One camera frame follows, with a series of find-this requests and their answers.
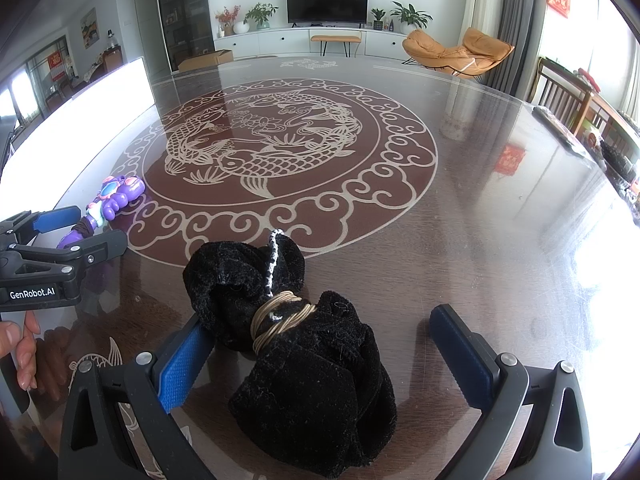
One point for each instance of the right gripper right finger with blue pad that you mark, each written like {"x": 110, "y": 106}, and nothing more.
{"x": 555, "y": 443}

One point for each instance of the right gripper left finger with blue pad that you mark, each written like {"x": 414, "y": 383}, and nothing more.
{"x": 95, "y": 442}

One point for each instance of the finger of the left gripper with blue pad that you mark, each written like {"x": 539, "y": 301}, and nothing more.
{"x": 28, "y": 224}
{"x": 70, "y": 254}

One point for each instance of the purple toy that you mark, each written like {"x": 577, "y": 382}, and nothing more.
{"x": 115, "y": 194}

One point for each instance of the left hand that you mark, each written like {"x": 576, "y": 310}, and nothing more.
{"x": 22, "y": 342}

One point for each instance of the white cardboard storage box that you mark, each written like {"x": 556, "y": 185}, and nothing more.
{"x": 56, "y": 152}

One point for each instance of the brown cardboard carton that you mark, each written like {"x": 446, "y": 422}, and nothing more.
{"x": 206, "y": 60}

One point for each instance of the dark display cabinet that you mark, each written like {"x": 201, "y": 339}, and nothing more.
{"x": 186, "y": 29}

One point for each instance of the red flower vase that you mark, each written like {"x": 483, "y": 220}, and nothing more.
{"x": 226, "y": 20}

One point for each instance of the green potted plant left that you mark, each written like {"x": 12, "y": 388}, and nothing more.
{"x": 260, "y": 14}

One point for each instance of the green potted plant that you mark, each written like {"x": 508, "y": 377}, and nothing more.
{"x": 260, "y": 14}
{"x": 410, "y": 18}

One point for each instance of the small wooden bench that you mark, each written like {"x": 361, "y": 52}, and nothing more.
{"x": 347, "y": 41}

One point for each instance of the black television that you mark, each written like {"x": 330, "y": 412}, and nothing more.
{"x": 327, "y": 11}

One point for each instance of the wooden chair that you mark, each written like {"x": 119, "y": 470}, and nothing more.
{"x": 562, "y": 92}

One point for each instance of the white tv cabinet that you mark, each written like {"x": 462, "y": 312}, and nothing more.
{"x": 296, "y": 41}

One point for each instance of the small potted plant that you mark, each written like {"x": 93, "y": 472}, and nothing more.
{"x": 378, "y": 18}

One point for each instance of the orange lounge chair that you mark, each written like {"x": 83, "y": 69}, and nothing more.
{"x": 477, "y": 55}

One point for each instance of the green potted plant right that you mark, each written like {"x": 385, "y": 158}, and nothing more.
{"x": 410, "y": 18}

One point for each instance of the grey curtain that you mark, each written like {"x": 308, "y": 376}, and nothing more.
{"x": 520, "y": 26}

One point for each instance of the wall painting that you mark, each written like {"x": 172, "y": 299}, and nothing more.
{"x": 89, "y": 29}

